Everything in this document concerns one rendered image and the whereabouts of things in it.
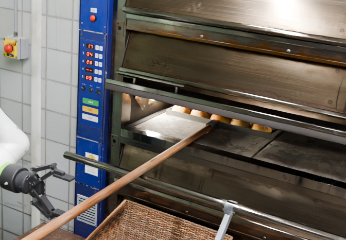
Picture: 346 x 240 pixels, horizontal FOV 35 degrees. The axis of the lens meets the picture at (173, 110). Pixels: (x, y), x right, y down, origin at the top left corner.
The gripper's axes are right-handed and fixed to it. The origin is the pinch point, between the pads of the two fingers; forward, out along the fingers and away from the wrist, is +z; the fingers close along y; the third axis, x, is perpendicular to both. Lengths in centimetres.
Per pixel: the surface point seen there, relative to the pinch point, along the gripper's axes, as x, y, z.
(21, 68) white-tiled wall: -69, -16, -85
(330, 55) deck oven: -67, -49, 62
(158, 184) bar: -30.2, 1.5, 16.7
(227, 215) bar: -29, 4, 45
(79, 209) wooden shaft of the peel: 6.8, -1.6, 9.3
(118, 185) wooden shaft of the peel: -14.4, -1.8, 9.5
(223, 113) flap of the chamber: -53, -23, 30
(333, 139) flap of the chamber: -52, -23, 71
